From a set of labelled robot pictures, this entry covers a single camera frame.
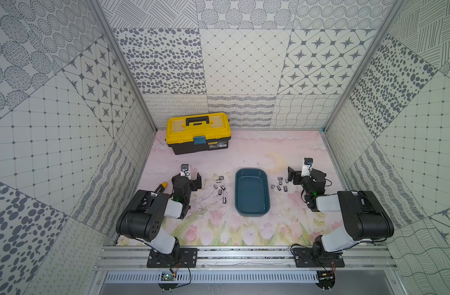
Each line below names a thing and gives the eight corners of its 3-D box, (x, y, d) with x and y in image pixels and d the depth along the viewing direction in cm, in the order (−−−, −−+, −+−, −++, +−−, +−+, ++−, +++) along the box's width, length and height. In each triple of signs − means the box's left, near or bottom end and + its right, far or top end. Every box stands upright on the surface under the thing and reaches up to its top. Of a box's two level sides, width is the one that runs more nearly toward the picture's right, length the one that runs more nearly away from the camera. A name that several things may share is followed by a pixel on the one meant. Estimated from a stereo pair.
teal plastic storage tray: (235, 217, 87) (235, 213, 81) (234, 173, 102) (235, 167, 97) (270, 217, 87) (273, 213, 82) (264, 173, 102) (266, 167, 97)
